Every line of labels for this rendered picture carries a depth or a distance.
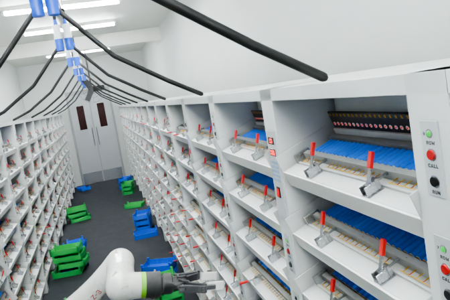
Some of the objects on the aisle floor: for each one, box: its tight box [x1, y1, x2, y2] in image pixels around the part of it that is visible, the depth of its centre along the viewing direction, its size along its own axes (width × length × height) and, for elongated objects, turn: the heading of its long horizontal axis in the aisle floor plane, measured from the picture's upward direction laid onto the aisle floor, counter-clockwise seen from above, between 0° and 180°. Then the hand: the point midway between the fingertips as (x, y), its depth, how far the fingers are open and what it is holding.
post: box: [208, 88, 258, 300], centre depth 216 cm, size 20×9×169 cm, turn 165°
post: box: [181, 96, 222, 300], centre depth 283 cm, size 20×9×169 cm, turn 165°
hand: (215, 280), depth 174 cm, fingers open, 9 cm apart
